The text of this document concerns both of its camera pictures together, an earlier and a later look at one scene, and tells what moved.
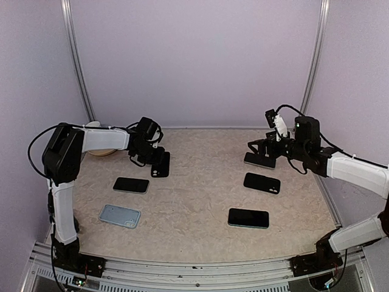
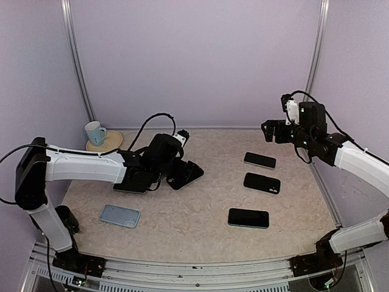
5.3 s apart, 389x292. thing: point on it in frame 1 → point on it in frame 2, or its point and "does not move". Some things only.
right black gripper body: [271, 142] → [282, 137]
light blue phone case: [124, 216] does not move
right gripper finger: [258, 145] → [269, 125]
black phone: [260, 160] does not move
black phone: [262, 183] does not move
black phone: [131, 185] does not move
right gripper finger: [265, 154] → [270, 135]
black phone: [248, 218] does not move
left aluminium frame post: [71, 38] does not move
